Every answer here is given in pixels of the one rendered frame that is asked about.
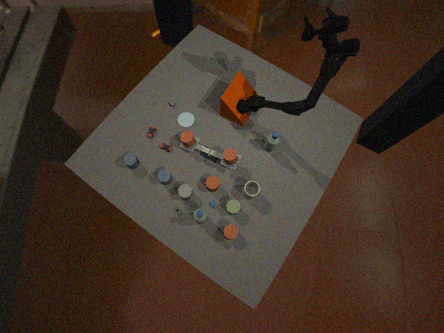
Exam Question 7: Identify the green cylinder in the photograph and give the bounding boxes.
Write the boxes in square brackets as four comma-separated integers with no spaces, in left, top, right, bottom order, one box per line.
[226,200,240,215]

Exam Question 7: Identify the orange cylinder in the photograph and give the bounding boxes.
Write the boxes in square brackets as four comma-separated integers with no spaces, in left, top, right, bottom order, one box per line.
[223,224,238,240]
[180,131,196,147]
[223,148,237,165]
[206,176,219,192]

